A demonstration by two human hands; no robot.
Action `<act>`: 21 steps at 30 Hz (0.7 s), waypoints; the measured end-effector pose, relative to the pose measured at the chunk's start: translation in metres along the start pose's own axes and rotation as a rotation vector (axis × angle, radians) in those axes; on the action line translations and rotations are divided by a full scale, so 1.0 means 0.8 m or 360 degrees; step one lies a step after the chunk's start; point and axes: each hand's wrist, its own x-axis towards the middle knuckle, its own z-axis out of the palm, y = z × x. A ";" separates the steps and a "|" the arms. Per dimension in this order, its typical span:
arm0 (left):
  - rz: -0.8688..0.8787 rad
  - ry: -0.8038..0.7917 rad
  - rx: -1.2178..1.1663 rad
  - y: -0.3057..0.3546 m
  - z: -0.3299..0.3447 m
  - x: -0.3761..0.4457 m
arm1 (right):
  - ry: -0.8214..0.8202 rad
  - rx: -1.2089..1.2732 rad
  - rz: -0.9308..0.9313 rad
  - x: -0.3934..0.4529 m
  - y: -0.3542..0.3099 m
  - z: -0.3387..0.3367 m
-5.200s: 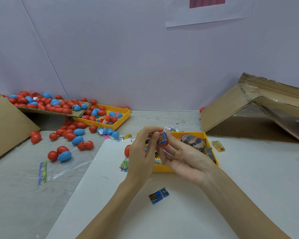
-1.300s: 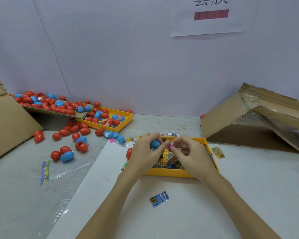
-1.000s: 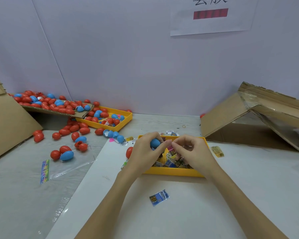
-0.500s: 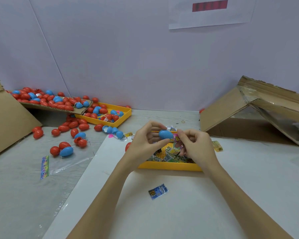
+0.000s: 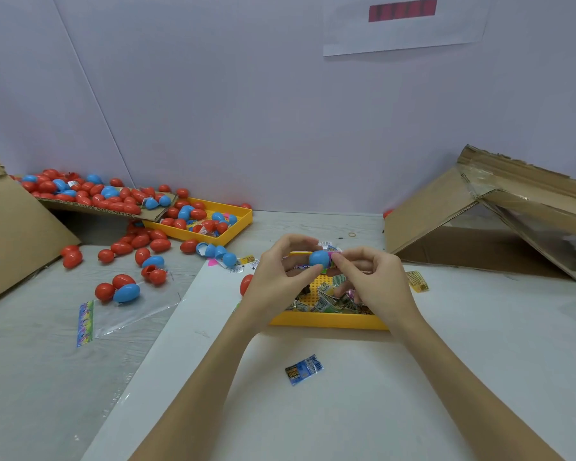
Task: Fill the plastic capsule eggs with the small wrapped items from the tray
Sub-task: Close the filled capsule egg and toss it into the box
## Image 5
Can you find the blue packet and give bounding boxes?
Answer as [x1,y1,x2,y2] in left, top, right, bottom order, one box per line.
[284,354,324,387]

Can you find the torn flattened cardboard box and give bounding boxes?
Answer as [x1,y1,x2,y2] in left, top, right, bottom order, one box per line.
[384,143,576,282]

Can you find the tall brown cardboard box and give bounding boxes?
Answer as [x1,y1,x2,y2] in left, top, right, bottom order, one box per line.
[0,143,82,309]

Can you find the person's left hand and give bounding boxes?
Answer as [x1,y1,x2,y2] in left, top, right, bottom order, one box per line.
[235,234,326,334]

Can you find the white paper sign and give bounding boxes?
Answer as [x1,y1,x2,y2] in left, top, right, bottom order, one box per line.
[323,0,497,58]

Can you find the person's left forearm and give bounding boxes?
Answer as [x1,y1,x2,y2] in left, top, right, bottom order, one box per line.
[129,316,268,461]

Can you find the person's right hand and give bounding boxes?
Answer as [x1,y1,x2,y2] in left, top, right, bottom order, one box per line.
[328,247,426,334]

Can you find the yellow tray under eggs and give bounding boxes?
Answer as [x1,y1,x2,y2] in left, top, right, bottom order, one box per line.
[144,197,255,248]

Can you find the yellow plastic tray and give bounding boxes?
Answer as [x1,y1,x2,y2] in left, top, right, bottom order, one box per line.
[269,249,390,331]

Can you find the clear bag with coloured label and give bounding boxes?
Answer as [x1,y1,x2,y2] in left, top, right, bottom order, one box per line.
[77,281,186,348]

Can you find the person's right forearm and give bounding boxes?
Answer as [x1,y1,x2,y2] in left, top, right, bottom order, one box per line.
[394,316,566,461]

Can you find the yellow label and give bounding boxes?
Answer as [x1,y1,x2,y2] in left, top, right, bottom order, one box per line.
[406,270,431,293]

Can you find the pile of plastic eggs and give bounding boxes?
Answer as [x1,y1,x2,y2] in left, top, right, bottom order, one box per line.
[14,168,255,305]

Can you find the brown cardboard sheet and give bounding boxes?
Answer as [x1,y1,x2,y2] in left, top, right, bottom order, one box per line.
[38,199,179,225]

